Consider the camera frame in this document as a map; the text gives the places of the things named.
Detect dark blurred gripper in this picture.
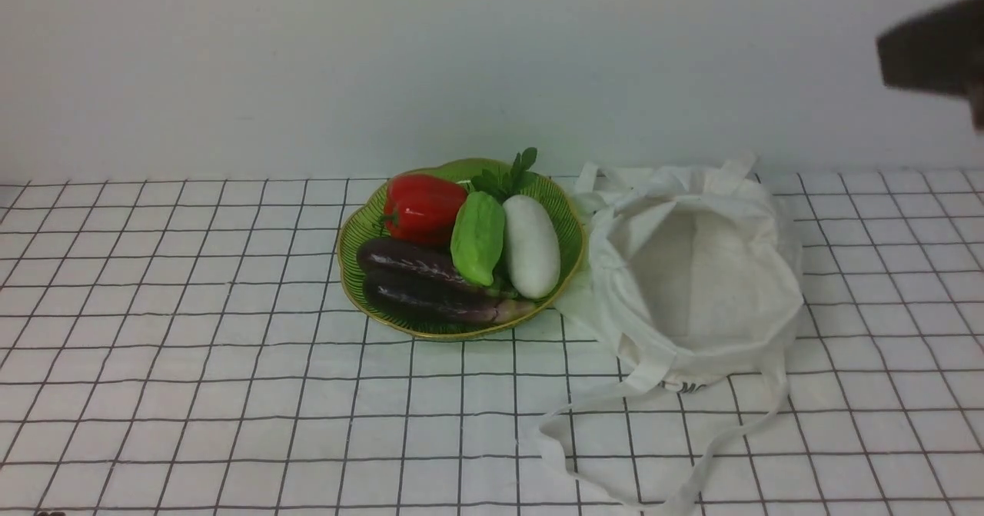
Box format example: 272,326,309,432
876,0,983,131

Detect green cucumber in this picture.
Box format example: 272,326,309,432
450,192,506,288

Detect white cloth bag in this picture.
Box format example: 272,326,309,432
530,156,804,515

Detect white cucumber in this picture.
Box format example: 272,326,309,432
503,195,561,299

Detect green leafy vegetable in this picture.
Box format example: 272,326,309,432
470,147,538,203

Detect red bell pepper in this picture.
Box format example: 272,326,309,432
380,174,470,248

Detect upper dark purple eggplant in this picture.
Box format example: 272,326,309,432
356,237,504,296

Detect dark purple eggplant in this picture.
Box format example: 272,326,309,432
356,237,504,296
363,278,537,325

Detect lower dark purple eggplant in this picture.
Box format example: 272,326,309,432
363,278,537,325

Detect green leaf-shaped plate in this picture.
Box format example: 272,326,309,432
337,174,587,341

